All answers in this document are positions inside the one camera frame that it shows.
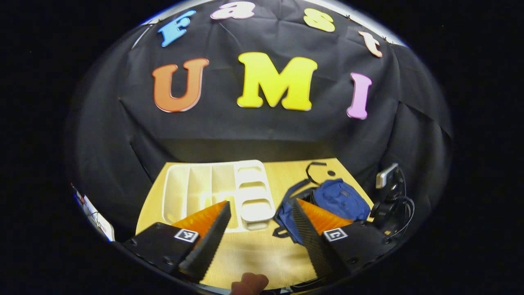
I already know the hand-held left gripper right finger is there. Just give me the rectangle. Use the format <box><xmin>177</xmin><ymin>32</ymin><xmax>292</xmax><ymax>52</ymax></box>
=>
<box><xmin>291</xmin><ymin>198</ymin><xmax>397</xmax><ymax>280</ymax></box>

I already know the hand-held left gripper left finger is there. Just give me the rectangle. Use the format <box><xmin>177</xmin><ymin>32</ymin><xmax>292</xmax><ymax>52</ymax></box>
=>
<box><xmin>122</xmin><ymin>201</ymin><xmax>232</xmax><ymax>284</ymax></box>

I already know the navy blue schoolbag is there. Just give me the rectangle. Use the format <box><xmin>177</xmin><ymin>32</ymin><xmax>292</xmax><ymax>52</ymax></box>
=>
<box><xmin>271</xmin><ymin>161</ymin><xmax>372</xmax><ymax>245</ymax></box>

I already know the white plastic bookshelf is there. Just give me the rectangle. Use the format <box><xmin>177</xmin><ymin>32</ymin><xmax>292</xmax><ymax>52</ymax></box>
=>
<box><xmin>162</xmin><ymin>159</ymin><xmax>277</xmax><ymax>234</ymax></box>

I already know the white side table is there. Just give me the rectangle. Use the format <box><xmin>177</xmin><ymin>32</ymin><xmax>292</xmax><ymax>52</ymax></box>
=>
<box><xmin>73</xmin><ymin>186</ymin><xmax>116</xmax><ymax>242</ymax></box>

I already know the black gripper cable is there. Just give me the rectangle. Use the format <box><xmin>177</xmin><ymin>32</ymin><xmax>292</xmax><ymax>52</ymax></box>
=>
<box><xmin>389</xmin><ymin>196</ymin><xmax>416</xmax><ymax>239</ymax></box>

